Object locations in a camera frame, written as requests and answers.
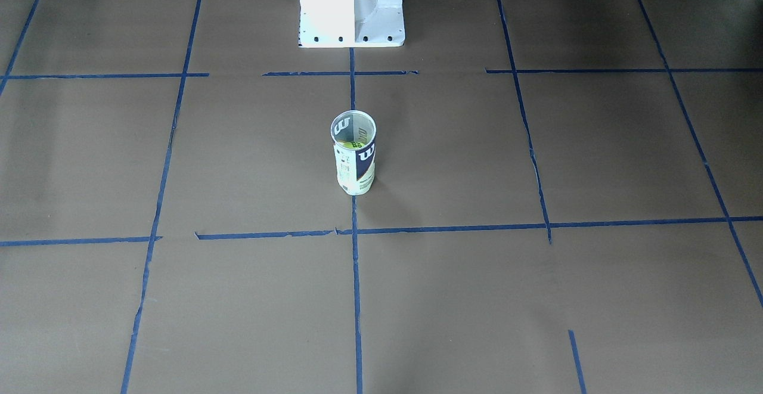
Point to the yellow tennis ball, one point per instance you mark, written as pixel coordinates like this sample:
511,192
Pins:
352,144

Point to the clear tennis ball can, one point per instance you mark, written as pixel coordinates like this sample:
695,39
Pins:
354,169

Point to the white pedestal column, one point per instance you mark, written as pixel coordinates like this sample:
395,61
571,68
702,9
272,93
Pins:
351,23

